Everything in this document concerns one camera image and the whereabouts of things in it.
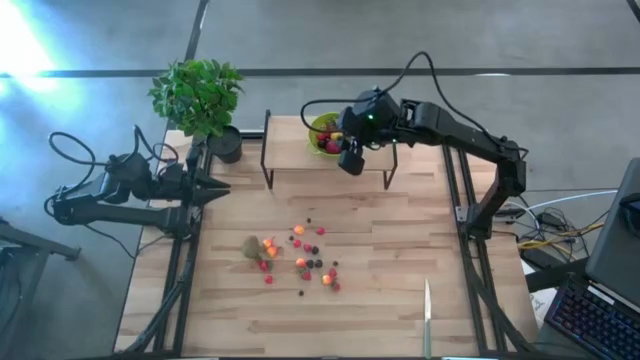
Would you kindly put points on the small orange peach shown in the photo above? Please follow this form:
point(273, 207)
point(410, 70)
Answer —
point(267, 243)

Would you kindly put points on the green plant in black pot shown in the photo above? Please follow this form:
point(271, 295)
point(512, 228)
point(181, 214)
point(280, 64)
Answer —
point(197, 95)

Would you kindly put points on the small orange fruit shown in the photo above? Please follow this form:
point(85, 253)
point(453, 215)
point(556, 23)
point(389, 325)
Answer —
point(300, 262)
point(299, 230)

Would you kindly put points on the large computer monitor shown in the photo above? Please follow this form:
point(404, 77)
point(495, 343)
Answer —
point(615, 240)

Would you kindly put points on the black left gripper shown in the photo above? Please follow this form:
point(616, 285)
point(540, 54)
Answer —
point(179, 182)

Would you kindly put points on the yellow lemon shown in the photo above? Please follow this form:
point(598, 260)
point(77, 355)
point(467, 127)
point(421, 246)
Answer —
point(336, 135)

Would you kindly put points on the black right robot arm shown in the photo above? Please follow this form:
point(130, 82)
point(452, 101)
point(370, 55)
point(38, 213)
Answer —
point(450, 131)

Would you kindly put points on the backlit computer keyboard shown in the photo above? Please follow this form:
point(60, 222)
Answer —
point(595, 320)

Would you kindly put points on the dark round device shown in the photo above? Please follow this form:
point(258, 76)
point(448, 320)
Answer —
point(631, 207)

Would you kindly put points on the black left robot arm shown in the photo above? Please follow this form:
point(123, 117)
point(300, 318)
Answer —
point(125, 216)

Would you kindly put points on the black power brick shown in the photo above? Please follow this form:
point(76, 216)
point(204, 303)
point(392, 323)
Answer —
point(550, 220)

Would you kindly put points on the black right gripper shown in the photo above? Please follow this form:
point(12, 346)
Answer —
point(372, 117)

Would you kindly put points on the dark grey stand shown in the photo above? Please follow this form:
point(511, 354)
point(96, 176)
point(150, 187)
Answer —
point(30, 245)

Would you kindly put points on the yellow-orange peach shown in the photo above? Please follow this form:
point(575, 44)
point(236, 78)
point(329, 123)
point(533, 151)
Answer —
point(326, 280)

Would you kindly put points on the green plastic colander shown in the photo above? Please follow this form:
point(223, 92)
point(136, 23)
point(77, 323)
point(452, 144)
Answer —
point(316, 124)

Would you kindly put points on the white paper sheet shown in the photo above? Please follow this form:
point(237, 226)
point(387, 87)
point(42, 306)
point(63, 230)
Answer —
point(542, 305)

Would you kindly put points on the wooden shelf riser black legs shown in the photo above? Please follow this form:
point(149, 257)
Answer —
point(290, 145)

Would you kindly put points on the small peach with stem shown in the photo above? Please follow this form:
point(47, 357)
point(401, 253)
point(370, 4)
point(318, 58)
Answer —
point(272, 251)

